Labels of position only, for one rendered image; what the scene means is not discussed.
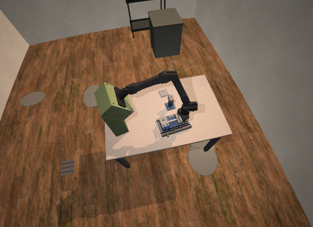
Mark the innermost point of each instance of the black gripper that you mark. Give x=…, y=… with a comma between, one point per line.
x=182, y=115

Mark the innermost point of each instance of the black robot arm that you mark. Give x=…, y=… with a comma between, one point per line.
x=163, y=77

